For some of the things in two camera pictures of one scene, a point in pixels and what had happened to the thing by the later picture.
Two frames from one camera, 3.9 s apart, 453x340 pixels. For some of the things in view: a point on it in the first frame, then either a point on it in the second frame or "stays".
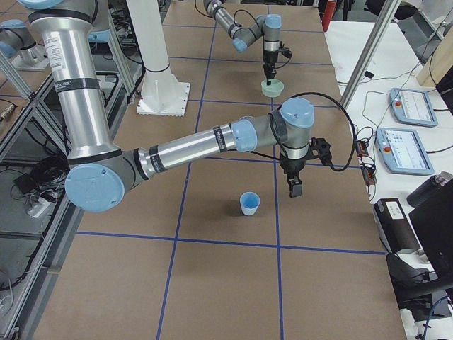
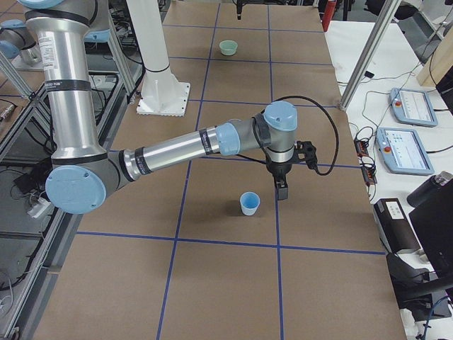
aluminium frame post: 384,20 stays
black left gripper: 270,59 → 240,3
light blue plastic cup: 250,202 stays
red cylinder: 328,14 stays
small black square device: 369,74 stays
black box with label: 397,231 stays
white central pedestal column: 163,94 stays
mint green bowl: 273,90 → 228,47
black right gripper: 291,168 → 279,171
